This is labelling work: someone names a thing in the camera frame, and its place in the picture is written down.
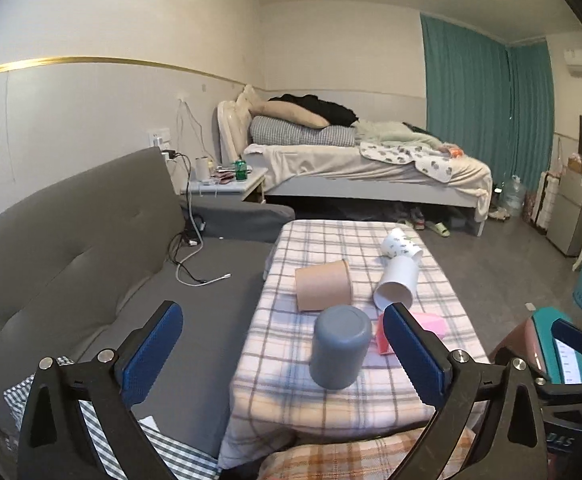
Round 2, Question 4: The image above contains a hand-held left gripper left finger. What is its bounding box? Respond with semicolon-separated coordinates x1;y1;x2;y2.
17;301;185;480

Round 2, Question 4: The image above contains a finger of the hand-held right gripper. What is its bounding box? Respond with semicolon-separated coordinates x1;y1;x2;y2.
550;317;582;387

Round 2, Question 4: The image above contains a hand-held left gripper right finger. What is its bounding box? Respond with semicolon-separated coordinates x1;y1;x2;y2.
382;302;551;480

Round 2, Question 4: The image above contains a plain white cup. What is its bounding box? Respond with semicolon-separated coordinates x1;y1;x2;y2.
372;255;420;312

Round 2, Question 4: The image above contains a white printed cup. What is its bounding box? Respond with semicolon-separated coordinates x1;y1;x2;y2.
380;227;423;263

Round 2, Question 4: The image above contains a brown paper cup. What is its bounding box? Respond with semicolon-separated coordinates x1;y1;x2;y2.
294;258;353;315

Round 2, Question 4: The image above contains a grey plastic cup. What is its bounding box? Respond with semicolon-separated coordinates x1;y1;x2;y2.
308;305;373;391

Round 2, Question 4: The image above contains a teal box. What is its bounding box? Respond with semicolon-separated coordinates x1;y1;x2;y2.
528;307;582;386

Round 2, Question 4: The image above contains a brown stool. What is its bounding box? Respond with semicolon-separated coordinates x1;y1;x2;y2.
488;317;542;368

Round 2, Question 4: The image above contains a grey checked cloth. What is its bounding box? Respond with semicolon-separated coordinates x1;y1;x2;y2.
3;357;219;480

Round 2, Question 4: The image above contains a grey fridge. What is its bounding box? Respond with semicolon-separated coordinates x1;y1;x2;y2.
546;175;582;259

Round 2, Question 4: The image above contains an orange plaid cloth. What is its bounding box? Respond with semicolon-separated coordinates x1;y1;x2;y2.
258;427;474;480

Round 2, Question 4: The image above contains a grey sofa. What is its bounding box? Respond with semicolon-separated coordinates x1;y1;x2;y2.
0;146;297;461

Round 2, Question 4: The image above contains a checked tablecloth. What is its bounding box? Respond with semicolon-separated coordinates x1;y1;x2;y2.
218;219;489;471

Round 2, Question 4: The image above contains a large water bottle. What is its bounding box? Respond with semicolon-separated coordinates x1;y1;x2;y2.
502;176;527;217

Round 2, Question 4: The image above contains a white bedside table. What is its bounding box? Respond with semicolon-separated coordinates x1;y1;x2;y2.
187;167;269;206

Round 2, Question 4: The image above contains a white printed blanket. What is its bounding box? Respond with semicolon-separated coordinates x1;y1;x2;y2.
360;141;455;182

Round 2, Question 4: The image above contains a white bed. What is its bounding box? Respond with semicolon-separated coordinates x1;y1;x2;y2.
216;100;493;238

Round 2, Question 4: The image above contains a light green blanket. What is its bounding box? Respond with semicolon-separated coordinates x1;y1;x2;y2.
356;120;447;154

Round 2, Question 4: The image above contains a blue checked pillow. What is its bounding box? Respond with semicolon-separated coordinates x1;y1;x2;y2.
249;116;357;147

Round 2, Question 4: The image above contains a green curtain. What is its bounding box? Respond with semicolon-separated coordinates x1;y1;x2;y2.
420;14;556;181

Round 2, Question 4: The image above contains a cream pillow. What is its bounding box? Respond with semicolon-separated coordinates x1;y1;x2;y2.
235;85;264;146

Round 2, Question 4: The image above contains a black clothing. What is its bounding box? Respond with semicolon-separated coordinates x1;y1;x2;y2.
268;94;360;127

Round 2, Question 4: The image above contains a beige pillow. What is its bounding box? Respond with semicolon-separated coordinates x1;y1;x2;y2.
251;101;329;129

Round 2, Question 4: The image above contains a white charging cable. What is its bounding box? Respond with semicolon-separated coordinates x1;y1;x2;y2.
175;232;232;287

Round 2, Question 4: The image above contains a black cable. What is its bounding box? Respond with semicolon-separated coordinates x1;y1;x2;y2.
167;152;207;264

